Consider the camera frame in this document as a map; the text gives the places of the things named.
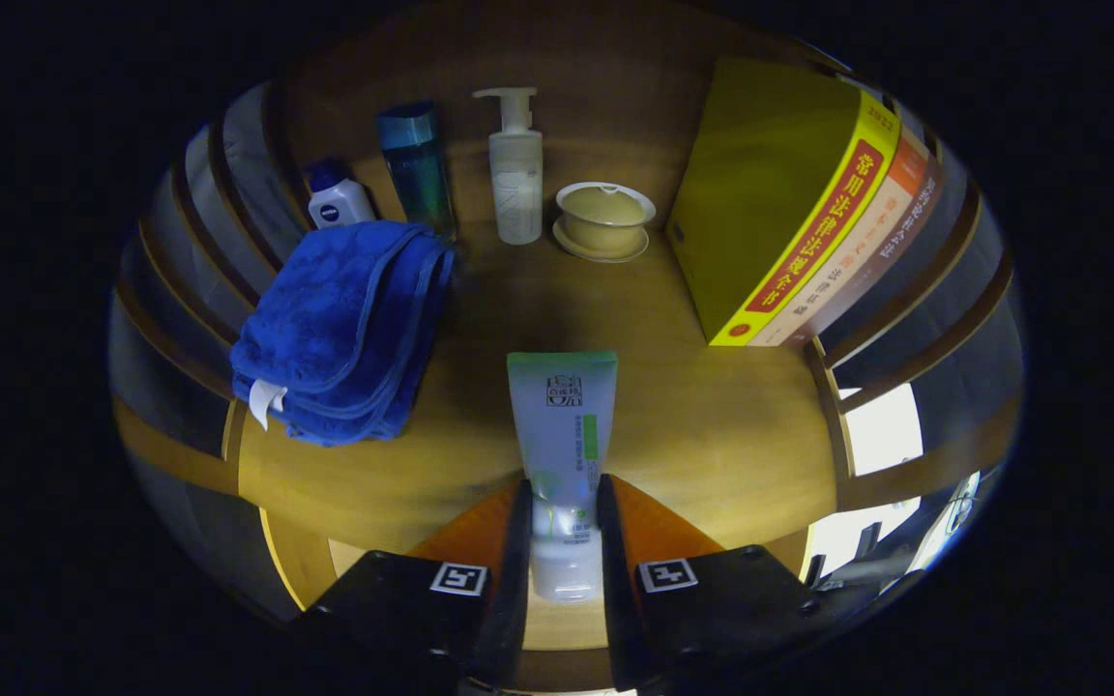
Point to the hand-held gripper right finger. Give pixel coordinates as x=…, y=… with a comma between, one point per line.
x=615, y=599

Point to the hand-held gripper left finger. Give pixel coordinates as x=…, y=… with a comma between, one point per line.
x=516, y=580

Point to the white green tube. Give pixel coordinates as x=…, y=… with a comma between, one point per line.
x=562, y=425

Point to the wooden countertop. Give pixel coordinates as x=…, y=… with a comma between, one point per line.
x=692, y=435

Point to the wooden cabinet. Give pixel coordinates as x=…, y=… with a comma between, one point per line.
x=615, y=87

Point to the blue folded towel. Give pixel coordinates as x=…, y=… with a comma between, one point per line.
x=344, y=329

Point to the beige lidded teacup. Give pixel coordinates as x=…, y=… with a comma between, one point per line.
x=603, y=217

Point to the white pump bottle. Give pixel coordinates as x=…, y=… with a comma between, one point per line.
x=516, y=193

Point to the small blue white bottle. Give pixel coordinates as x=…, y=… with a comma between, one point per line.
x=339, y=205

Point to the teal bottle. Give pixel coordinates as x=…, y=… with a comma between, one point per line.
x=417, y=174

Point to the yellow book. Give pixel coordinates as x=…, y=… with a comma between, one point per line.
x=760, y=193

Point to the orange white book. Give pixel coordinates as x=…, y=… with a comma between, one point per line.
x=857, y=224

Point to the brown book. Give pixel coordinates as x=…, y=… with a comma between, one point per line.
x=898, y=222

